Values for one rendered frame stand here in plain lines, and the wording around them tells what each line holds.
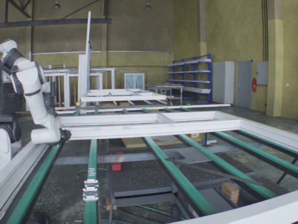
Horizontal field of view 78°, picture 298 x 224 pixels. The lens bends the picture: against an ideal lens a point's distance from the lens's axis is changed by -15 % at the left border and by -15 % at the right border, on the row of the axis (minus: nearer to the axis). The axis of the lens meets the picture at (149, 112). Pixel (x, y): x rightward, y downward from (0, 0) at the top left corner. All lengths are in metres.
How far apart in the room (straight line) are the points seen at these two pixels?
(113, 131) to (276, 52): 7.32
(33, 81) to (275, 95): 7.80
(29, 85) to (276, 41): 7.94
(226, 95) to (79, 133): 9.45
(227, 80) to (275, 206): 9.99
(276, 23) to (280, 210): 7.99
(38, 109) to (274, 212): 0.86
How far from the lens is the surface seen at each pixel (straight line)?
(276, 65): 8.15
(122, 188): 1.34
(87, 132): 1.39
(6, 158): 1.39
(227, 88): 10.50
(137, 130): 1.41
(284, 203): 0.62
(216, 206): 1.01
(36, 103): 0.89
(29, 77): 0.88
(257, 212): 0.56
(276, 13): 8.52
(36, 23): 13.89
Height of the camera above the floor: 1.24
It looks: 9 degrees down
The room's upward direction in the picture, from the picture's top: straight up
